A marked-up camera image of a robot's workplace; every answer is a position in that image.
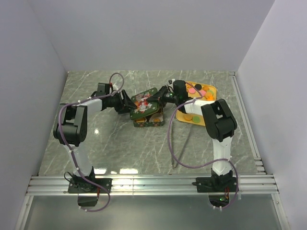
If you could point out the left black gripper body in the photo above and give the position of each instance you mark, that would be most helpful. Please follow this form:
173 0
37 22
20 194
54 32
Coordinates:
117 102

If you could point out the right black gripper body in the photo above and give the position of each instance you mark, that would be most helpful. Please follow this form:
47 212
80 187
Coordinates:
169 97

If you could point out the gold tin lid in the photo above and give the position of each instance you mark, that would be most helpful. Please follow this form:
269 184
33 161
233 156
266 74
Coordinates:
144 108

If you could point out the green cookie tin box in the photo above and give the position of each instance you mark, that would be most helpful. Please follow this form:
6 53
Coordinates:
149 124

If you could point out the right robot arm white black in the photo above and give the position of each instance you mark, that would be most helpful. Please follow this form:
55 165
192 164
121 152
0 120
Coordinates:
220 125

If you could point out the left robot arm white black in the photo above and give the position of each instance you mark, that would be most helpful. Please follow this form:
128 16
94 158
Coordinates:
71 126

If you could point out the white paper cup bottom-right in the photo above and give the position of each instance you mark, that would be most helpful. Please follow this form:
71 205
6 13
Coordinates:
156 115

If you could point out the pink round cookie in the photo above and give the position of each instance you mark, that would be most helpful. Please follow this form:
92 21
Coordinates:
192 91

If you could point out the round orange biscuit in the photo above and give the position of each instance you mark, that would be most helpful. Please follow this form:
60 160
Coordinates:
188 117

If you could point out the black sandwich cookie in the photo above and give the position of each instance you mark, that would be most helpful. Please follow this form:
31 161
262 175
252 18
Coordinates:
198 87

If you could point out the yellow cookie tray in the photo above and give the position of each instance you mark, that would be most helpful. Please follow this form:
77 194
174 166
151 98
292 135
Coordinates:
205 96

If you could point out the green round cookie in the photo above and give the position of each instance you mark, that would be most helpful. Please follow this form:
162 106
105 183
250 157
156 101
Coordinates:
196 119

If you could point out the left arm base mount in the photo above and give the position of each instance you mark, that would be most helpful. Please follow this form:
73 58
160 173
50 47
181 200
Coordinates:
88 193

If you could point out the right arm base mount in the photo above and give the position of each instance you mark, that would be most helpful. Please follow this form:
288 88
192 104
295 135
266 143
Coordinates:
211 185

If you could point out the aluminium mounting rail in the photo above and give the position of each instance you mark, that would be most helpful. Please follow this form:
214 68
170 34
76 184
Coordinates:
151 185

